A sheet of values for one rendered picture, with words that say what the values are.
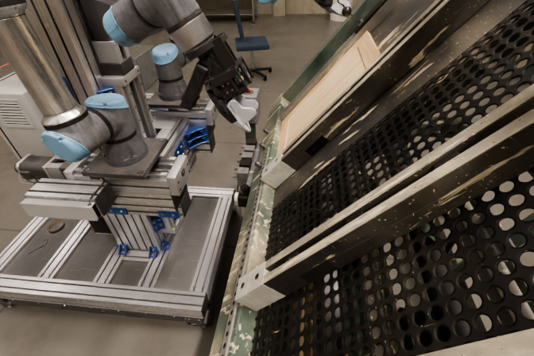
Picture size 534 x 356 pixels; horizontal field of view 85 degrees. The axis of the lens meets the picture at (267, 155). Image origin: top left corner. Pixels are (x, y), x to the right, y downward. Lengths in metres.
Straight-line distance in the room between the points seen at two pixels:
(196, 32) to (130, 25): 0.13
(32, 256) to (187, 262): 0.92
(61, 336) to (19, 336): 0.23
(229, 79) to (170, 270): 1.37
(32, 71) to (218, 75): 0.50
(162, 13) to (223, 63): 0.13
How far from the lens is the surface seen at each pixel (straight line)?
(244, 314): 0.84
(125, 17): 0.64
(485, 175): 0.51
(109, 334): 1.99
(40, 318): 2.24
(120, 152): 1.10
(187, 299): 1.66
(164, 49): 1.46
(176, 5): 0.57
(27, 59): 0.93
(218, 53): 0.59
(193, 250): 1.83
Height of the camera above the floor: 1.67
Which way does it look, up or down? 38 degrees down
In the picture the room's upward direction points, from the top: 2 degrees counter-clockwise
